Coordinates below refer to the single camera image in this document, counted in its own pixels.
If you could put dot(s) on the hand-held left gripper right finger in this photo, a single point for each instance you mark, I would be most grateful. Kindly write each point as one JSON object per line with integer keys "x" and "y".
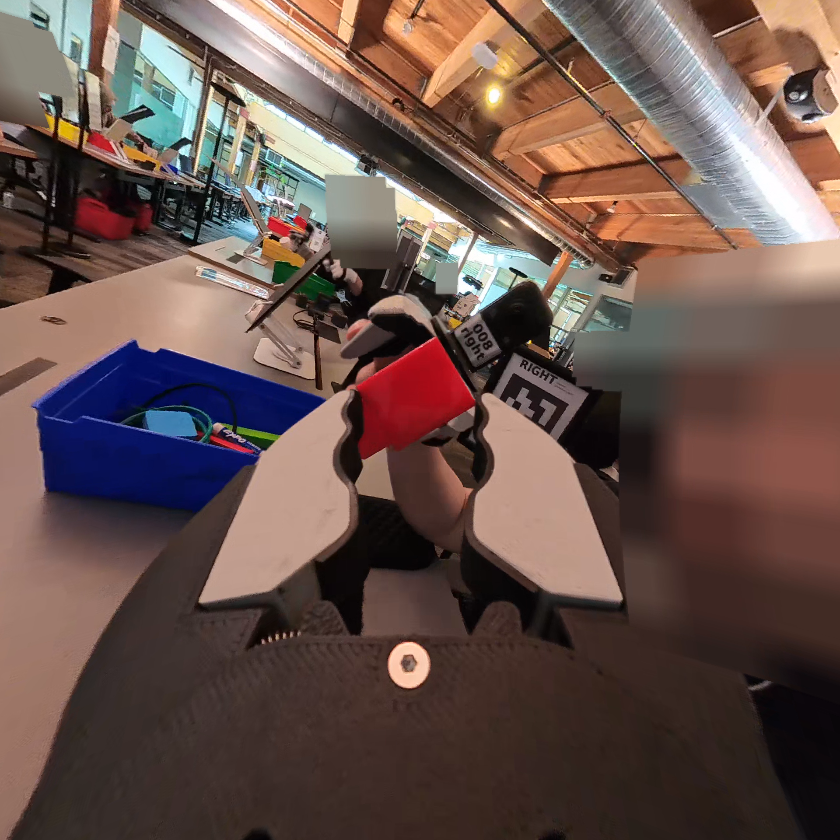
{"x": 538, "y": 525}

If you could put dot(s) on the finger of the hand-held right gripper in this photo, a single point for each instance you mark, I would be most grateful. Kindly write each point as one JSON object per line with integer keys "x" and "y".
{"x": 453, "y": 433}
{"x": 371, "y": 342}

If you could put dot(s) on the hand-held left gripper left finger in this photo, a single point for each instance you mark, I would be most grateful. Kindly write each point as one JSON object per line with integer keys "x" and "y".
{"x": 282, "y": 525}

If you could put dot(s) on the red plastic block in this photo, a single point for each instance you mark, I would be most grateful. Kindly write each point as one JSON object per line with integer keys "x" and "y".
{"x": 413, "y": 394}

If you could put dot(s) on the blue white marker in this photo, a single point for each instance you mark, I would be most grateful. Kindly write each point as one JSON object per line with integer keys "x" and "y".
{"x": 233, "y": 434}

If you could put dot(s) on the blue whiteboard eraser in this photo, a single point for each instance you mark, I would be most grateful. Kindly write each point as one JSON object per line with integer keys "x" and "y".
{"x": 170, "y": 423}

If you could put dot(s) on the blue plastic bin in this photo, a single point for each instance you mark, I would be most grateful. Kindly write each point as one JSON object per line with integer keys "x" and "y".
{"x": 131, "y": 472}

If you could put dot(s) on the person's right forearm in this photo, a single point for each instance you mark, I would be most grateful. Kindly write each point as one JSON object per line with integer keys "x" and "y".
{"x": 446, "y": 535}

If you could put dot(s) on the person's right hand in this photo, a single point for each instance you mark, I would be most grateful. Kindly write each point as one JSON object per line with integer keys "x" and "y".
{"x": 426, "y": 479}

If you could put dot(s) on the black framed marker tag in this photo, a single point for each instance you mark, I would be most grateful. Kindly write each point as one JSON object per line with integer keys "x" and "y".
{"x": 538, "y": 394}

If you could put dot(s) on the small green bin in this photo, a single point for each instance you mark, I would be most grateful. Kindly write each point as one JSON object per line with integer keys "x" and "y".
{"x": 308, "y": 289}

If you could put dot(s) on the white panel stand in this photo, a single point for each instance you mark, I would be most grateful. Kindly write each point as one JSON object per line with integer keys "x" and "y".
{"x": 282, "y": 358}

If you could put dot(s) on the green bar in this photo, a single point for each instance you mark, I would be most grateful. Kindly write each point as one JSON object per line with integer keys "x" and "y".
{"x": 262, "y": 436}

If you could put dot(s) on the person's dark clothing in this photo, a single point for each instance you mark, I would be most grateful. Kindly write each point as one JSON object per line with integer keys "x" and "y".
{"x": 394, "y": 538}

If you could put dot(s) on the small yellow bin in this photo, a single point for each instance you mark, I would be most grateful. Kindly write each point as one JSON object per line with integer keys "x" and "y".
{"x": 279, "y": 249}

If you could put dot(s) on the small red bin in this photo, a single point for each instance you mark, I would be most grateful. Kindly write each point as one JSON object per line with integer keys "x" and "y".
{"x": 282, "y": 226}

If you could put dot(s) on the printed paper strip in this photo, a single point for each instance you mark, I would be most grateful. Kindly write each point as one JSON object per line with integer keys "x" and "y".
{"x": 229, "y": 279}

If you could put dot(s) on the red plastic bin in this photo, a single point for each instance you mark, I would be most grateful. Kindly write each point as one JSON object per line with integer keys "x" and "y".
{"x": 105, "y": 220}

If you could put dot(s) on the large silver ventilation duct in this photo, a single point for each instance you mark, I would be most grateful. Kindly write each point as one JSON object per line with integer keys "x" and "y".
{"x": 689, "y": 118}

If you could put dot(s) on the ceiling security camera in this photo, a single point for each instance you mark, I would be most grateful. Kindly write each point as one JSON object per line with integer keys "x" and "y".
{"x": 807, "y": 95}

